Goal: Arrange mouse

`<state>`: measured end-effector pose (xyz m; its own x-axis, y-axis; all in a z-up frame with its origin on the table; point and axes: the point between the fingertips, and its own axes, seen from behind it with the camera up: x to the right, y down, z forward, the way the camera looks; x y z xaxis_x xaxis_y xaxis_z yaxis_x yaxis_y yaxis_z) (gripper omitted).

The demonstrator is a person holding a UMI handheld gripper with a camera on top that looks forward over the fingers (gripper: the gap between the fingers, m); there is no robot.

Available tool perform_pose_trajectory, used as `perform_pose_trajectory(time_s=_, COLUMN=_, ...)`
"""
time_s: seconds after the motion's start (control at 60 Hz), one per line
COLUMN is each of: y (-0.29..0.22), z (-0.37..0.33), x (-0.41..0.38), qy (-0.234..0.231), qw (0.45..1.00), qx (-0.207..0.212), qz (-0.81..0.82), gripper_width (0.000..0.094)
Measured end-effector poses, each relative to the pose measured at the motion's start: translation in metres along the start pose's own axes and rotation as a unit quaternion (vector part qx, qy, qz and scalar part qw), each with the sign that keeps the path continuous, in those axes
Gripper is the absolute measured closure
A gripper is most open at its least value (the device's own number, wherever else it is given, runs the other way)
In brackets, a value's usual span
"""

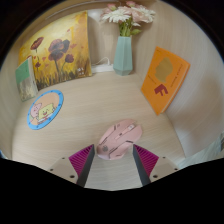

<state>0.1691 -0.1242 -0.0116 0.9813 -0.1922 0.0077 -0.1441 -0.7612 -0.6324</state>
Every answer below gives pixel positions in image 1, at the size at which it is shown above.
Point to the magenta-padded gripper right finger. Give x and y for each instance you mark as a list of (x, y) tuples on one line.
[(146, 160)]

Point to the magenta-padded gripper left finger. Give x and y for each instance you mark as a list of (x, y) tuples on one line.
[(80, 160)]

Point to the pink computer mouse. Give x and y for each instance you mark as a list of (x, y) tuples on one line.
[(118, 138)]

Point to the round blue-rimmed cartoon mouse pad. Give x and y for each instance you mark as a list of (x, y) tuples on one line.
[(45, 110)]

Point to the orange book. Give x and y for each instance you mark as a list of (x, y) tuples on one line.
[(165, 80)]

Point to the green and beige book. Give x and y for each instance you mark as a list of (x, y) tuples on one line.
[(26, 80)]

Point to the pale teal faceted vase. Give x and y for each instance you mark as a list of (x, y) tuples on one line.
[(123, 56)]

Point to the yellow poppy flower painting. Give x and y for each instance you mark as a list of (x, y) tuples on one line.
[(60, 50)]

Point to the pink and white flower bouquet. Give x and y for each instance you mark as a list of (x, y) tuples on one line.
[(125, 15)]

